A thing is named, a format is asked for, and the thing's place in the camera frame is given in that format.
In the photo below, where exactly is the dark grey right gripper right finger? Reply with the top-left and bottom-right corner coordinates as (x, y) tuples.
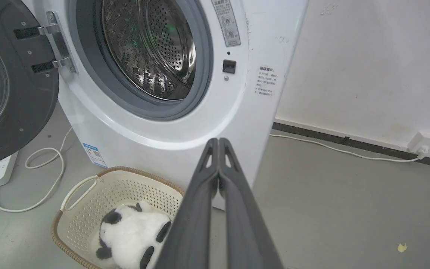
(219, 138), (285, 269)

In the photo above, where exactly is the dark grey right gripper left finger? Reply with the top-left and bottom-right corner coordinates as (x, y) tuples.
(155, 138), (219, 269)

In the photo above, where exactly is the white front-load washing machine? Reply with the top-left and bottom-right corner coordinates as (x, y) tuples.
(22, 0), (309, 211)

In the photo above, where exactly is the dark grey washing machine door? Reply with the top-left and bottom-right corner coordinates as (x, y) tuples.
(0, 0), (77, 171)

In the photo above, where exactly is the black and white panda plush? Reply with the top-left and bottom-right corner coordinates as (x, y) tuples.
(96, 201), (172, 269)

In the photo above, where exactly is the cream plastic laundry basket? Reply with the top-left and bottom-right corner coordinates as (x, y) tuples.
(51, 167), (186, 269)

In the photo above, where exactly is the white power strip cable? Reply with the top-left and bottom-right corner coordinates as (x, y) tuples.
(0, 127), (74, 213)

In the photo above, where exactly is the white wall socket adapter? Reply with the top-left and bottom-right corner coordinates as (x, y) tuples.
(407, 131), (430, 160)

